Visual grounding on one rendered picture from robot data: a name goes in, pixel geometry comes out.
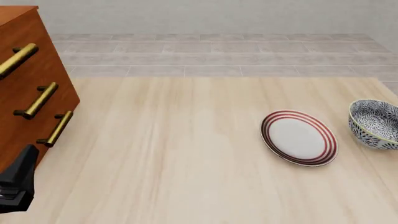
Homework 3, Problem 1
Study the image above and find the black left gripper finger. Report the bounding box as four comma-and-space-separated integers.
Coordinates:
0, 144, 40, 192

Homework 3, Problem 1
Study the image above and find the white plate with red rings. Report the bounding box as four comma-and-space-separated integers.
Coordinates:
260, 110, 340, 167

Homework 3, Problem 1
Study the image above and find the long brass drawer handle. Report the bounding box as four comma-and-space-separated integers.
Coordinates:
0, 43, 40, 80

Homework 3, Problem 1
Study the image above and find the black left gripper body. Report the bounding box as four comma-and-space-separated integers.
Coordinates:
0, 183, 35, 212

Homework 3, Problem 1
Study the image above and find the wooden cabinet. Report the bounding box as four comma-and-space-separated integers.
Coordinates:
0, 6, 81, 174

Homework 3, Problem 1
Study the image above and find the black and white patterned bowl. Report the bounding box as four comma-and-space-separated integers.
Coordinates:
348, 99, 398, 151

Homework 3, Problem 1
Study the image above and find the short brass drawer handle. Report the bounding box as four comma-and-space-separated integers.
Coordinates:
35, 110, 75, 148

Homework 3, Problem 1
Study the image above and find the medium brass drawer handle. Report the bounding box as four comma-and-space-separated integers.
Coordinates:
12, 82, 60, 121

